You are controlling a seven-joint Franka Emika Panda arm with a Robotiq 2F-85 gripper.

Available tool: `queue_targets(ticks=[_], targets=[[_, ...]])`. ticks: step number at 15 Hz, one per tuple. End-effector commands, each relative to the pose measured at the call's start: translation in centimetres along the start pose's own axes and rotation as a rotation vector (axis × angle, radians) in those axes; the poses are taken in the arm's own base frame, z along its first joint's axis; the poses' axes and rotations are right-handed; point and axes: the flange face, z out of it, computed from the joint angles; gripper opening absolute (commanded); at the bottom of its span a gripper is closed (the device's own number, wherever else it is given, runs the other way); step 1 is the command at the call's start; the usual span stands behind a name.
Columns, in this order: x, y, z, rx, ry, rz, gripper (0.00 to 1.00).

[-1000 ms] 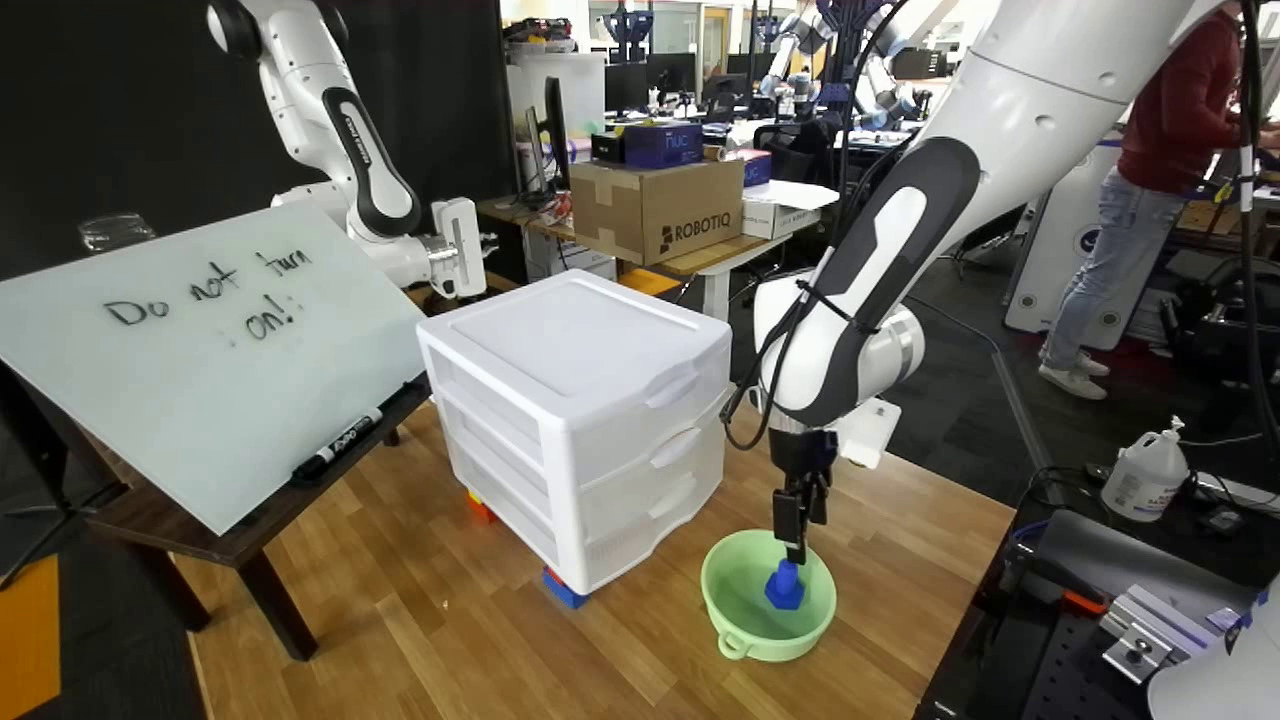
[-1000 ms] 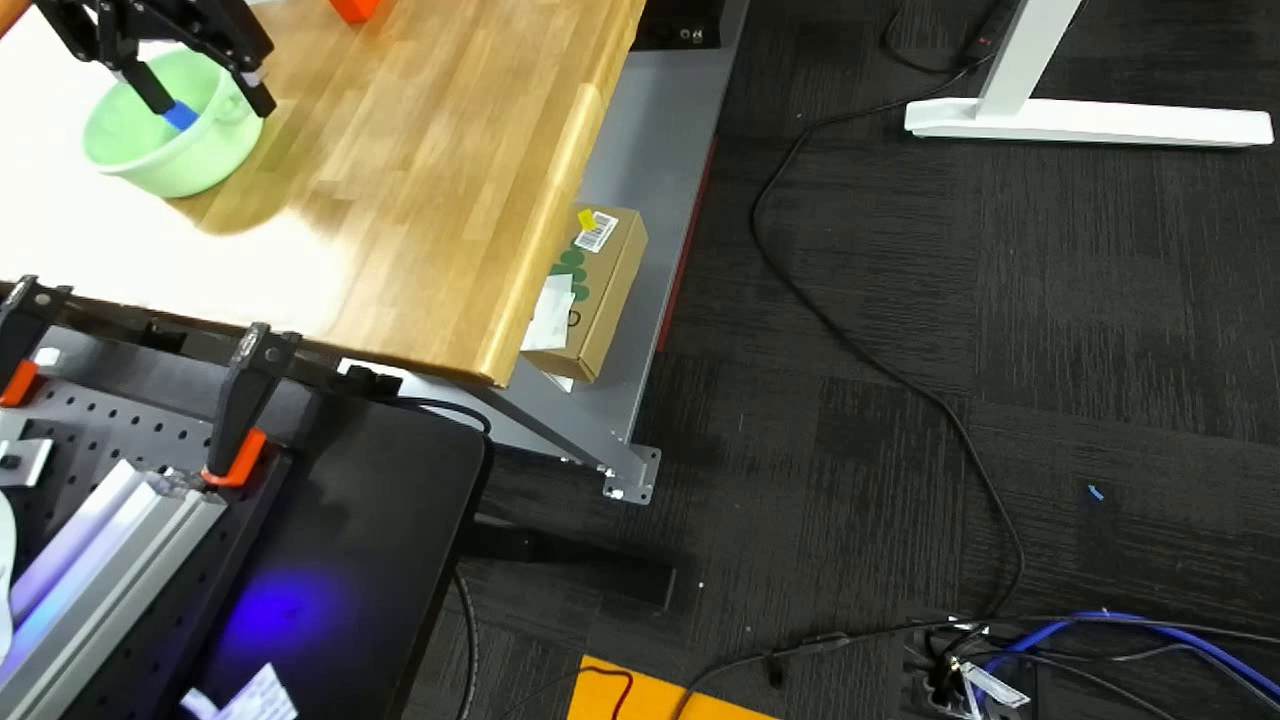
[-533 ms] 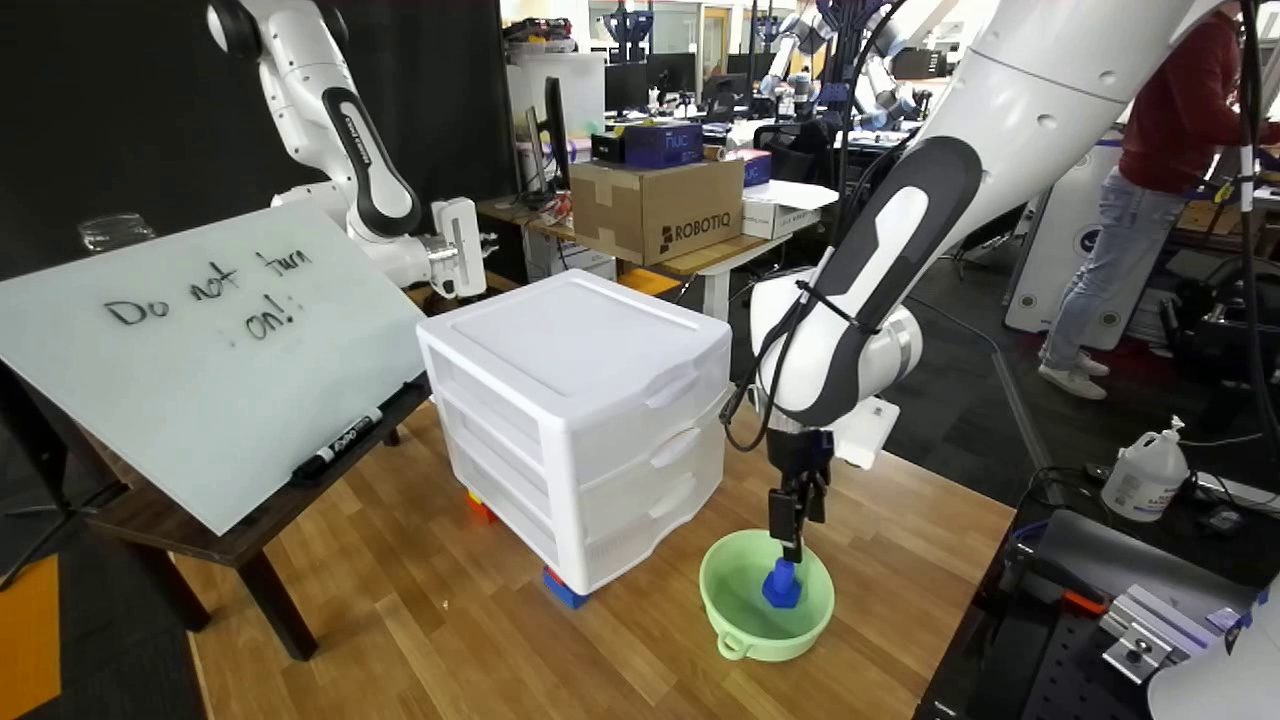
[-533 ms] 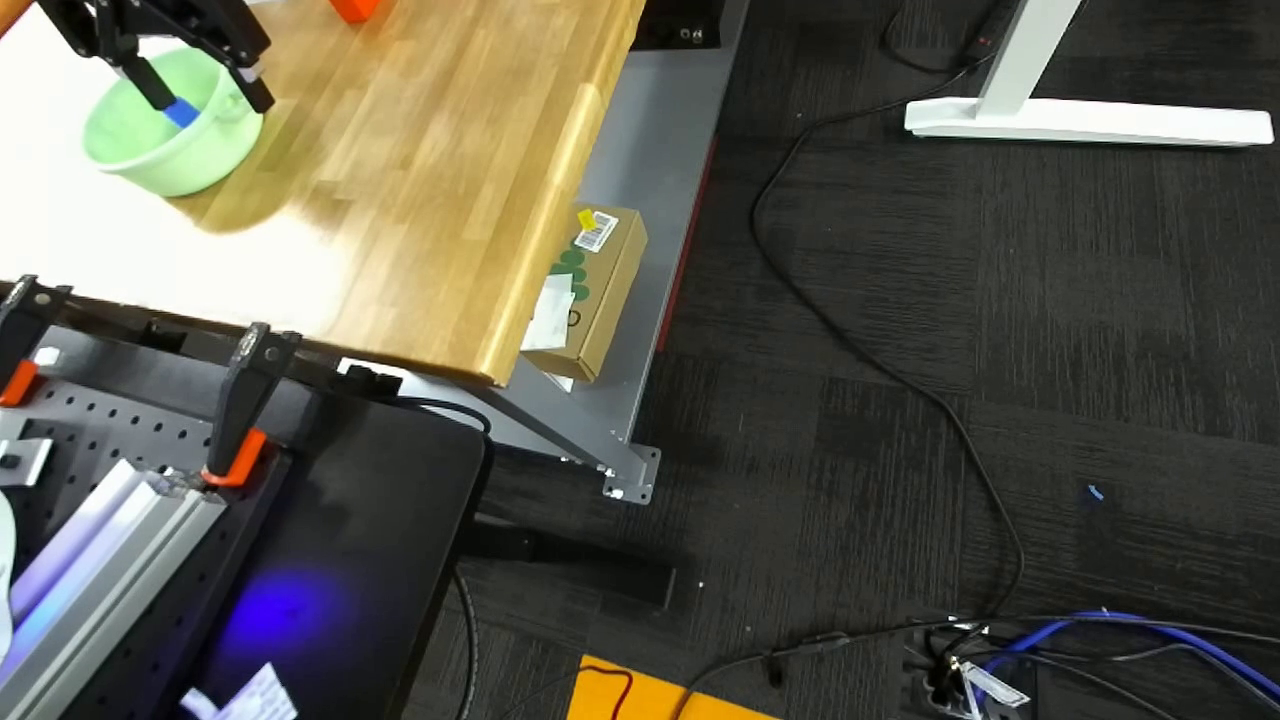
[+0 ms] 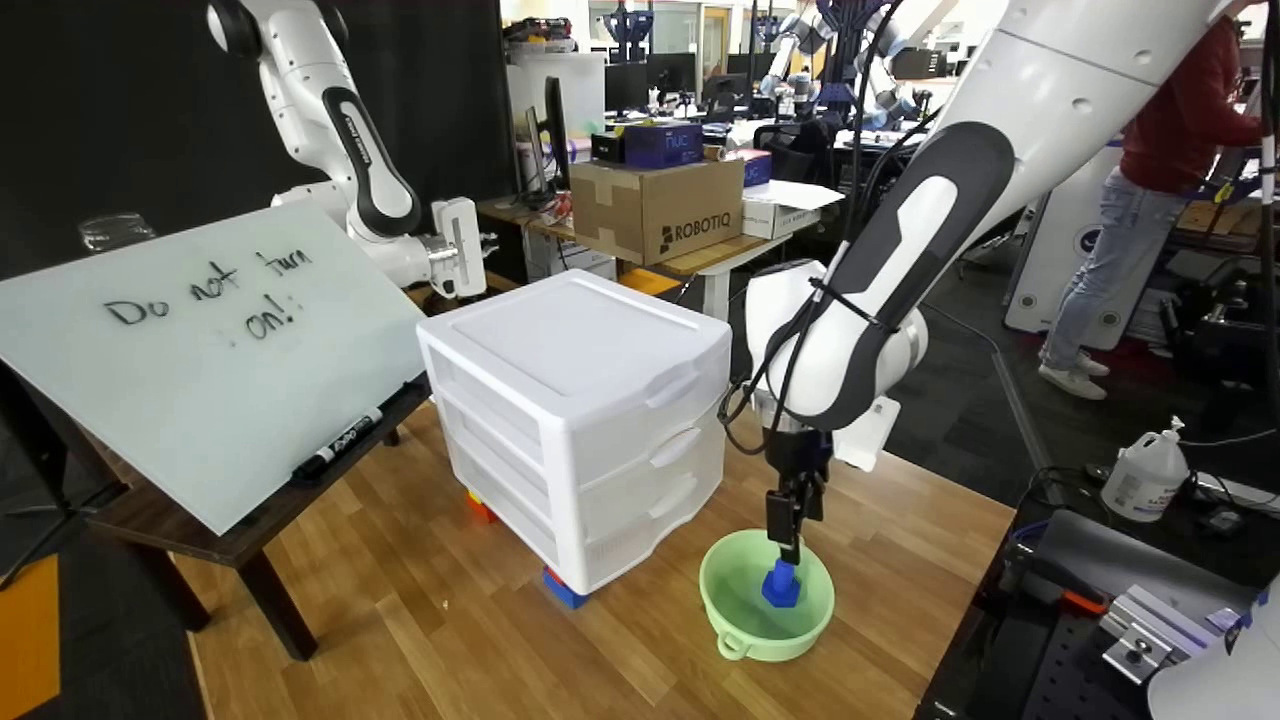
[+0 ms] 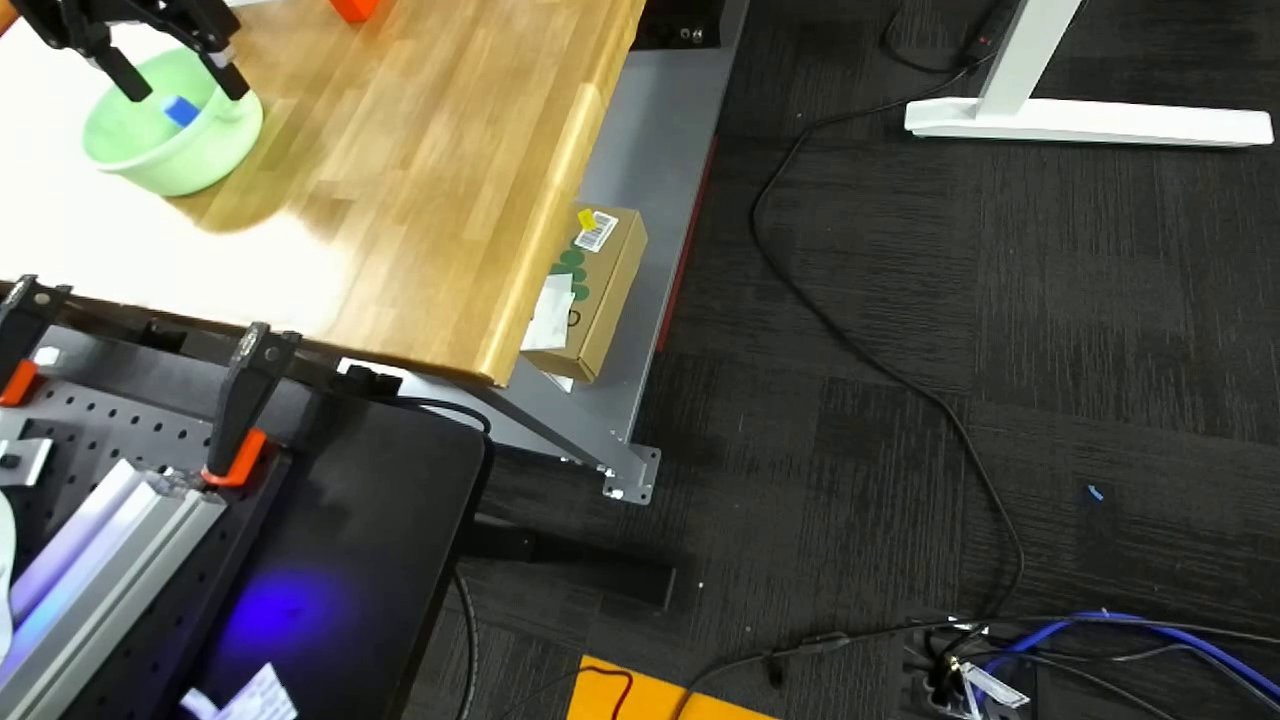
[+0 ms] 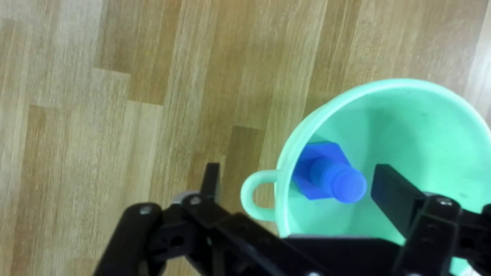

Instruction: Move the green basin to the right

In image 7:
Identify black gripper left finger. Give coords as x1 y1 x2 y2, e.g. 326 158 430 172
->
94 161 309 276

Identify green plastic basin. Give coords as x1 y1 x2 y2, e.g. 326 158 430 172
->
240 77 491 276

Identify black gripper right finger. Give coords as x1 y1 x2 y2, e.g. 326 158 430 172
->
370 162 491 276

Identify blue toy bolt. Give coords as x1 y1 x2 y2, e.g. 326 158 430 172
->
292 141 369 205

